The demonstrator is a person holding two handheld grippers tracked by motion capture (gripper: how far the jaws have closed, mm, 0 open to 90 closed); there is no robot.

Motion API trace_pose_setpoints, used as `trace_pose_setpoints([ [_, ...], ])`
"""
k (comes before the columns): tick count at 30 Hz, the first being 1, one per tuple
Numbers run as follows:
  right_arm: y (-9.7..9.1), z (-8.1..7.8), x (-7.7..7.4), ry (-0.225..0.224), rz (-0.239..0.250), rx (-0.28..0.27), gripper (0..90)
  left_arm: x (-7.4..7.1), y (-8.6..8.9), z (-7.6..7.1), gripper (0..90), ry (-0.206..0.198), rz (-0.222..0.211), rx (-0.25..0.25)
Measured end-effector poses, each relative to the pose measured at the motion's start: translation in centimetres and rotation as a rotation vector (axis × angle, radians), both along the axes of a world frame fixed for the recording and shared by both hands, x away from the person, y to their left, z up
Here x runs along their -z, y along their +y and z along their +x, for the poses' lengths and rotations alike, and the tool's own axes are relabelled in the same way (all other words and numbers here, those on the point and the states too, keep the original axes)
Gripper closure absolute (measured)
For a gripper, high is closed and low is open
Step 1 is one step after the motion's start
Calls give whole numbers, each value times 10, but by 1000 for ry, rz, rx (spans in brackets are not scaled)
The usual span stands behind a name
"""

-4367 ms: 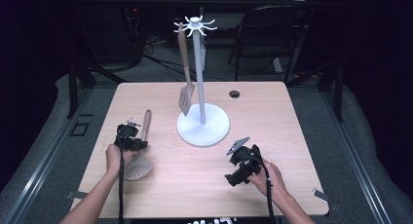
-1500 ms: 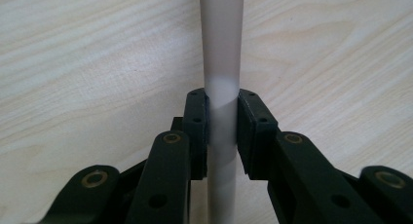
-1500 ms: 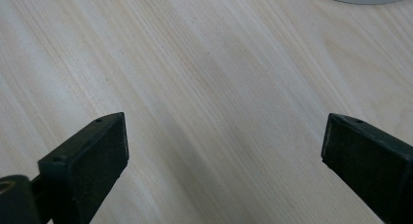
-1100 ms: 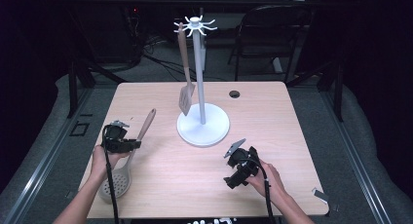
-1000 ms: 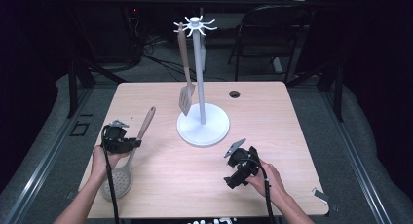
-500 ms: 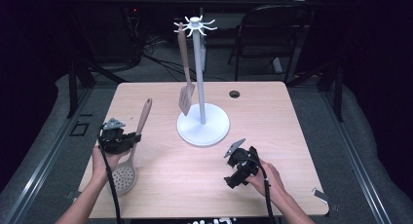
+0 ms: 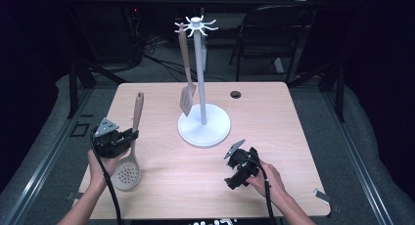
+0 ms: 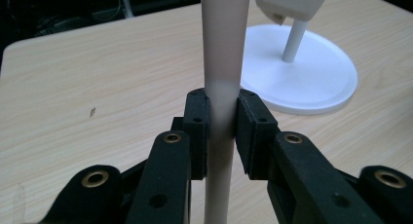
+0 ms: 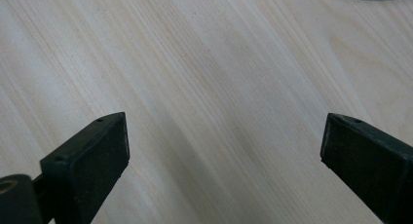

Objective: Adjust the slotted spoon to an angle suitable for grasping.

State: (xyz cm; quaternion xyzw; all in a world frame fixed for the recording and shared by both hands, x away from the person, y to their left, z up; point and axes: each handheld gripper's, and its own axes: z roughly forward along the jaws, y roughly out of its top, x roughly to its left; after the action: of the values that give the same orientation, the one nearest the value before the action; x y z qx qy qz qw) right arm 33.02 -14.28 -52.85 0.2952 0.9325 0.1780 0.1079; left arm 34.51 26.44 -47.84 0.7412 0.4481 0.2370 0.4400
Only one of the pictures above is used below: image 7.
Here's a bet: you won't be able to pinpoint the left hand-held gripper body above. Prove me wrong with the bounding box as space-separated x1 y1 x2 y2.
91 117 130 159

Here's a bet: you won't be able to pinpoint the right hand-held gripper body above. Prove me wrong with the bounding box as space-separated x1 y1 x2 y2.
223 139 261 179

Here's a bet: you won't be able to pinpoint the beige skimmer spoon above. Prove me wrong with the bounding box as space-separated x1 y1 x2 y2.
111 91 145 192

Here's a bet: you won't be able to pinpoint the white utensil rack with hooks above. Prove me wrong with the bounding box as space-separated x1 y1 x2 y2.
174 15 232 149

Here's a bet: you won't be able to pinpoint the beige slotted spatula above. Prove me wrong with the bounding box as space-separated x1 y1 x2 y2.
177 22 198 117

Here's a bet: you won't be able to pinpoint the person's left hand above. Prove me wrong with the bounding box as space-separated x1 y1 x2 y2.
87 149 129 187

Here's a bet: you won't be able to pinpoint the person's right hand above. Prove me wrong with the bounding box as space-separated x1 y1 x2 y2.
246 159 288 203

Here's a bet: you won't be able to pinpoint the black folding chair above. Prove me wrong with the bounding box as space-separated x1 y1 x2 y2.
228 4 315 86

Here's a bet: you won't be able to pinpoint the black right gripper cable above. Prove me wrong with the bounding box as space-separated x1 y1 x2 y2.
250 157 279 225

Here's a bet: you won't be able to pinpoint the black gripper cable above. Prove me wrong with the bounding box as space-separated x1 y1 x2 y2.
250 157 279 225
90 133 123 225

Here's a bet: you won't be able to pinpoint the black square floor bracket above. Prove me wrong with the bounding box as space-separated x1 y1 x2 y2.
69 121 90 138

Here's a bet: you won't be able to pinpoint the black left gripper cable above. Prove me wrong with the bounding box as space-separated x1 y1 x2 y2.
90 133 123 225

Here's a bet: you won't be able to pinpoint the black frame post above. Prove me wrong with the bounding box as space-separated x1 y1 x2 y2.
335 63 346 123
67 60 80 120

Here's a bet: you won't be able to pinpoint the metal floor rail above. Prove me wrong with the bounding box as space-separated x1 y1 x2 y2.
321 87 396 225
0 87 96 225

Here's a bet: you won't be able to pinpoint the black floor cables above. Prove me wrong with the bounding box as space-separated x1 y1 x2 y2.
142 35 229 83

